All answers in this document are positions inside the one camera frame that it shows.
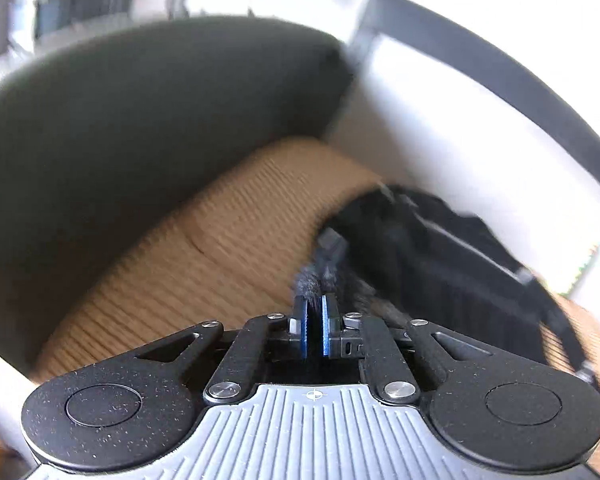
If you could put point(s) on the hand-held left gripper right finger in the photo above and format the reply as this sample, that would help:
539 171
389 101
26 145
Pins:
328 327

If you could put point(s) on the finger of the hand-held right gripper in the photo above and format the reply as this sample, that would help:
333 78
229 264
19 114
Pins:
565 320

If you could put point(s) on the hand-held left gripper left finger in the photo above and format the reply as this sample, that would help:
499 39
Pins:
305 327

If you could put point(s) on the black knit garment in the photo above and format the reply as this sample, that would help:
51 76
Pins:
405 250

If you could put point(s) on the green chip can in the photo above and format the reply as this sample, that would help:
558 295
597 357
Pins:
582 267

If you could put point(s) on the brown woven seat mat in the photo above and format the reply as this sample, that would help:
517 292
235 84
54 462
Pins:
205 270

